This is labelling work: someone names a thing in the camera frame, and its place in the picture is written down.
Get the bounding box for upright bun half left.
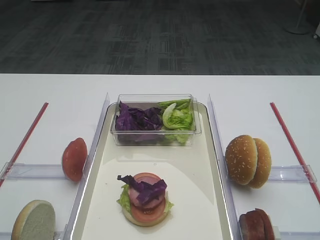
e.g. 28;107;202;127
11;199;56;240

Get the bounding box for lettuce leaf on burger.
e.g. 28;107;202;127
116;184;131;213

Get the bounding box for left red strip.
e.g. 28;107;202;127
0;102;49;186

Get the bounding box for right red strip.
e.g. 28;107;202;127
269;102;320;202

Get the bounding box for bottom bun on tray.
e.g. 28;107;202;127
122;208;168;227

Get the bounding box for purple cabbage piece on burger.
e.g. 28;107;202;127
117;175;167;205

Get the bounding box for left upper clear holder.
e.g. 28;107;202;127
0;162;67;180

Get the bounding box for sesame bun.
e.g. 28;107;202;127
248;138;272;189
225;135;258;186

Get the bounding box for upright tomato slice left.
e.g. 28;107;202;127
62;137;88;183

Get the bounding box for sesame bun top rear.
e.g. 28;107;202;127
248;138;272;189

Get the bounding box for pink ham slice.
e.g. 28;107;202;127
128;187;165;210

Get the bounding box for left clear acrylic rail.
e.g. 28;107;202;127
64;93;110;240

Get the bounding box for clear acrylic rail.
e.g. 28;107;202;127
207;94;242;240
64;93;110;240

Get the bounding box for stack of meat patties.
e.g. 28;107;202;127
238;208;276;240

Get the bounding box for cream metal tray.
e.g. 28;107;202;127
70;104;241;240

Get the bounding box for sesame bun top front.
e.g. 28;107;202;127
225;135;258;186

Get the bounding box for white stand base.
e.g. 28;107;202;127
284;0;310;35

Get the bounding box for right lower clear holder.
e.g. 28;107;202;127
272;225;282;240

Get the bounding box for clear plastic salad box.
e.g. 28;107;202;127
110;94;202;146

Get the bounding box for left lower clear holder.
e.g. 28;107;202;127
53;225;67;240

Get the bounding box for right clear acrylic rail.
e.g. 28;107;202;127
207;94;242;240

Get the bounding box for upper tomato slice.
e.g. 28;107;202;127
133;172;161;187

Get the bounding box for lower tomato slice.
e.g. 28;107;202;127
130;199;166;221

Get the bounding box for right upper clear holder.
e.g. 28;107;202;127
268;165;317;183

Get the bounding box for clear holder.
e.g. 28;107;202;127
0;162;67;180
53;225;67;240
268;165;317;183
272;225;282;240

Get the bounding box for green lettuce in box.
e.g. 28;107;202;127
158;98;193;130

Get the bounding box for red strip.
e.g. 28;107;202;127
0;102;49;186
269;102;320;202

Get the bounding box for purple cabbage leaves in box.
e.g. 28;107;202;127
115;102;163;131

